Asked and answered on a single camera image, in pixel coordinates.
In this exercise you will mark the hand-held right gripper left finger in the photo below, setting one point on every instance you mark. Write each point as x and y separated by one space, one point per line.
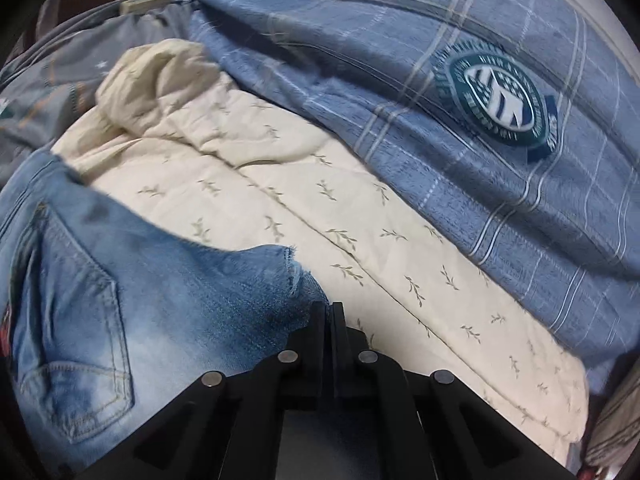
320 332

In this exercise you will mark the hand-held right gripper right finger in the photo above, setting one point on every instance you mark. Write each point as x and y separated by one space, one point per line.
340 332

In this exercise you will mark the blue denim pants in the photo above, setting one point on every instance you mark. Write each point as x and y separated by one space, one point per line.
165 305

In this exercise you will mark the cream leaf-print blanket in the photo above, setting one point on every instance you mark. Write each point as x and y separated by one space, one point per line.
320 220

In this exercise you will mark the blue plaid quilt with emblem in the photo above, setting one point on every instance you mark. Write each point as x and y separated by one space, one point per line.
400 110

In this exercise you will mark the striped beige pillow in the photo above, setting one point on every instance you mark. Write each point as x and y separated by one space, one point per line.
617 425

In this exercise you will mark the grey patterned bed sheet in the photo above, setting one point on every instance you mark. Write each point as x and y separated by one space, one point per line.
65 65

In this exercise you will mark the beige bed rail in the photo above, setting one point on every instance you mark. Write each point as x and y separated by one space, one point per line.
145 6

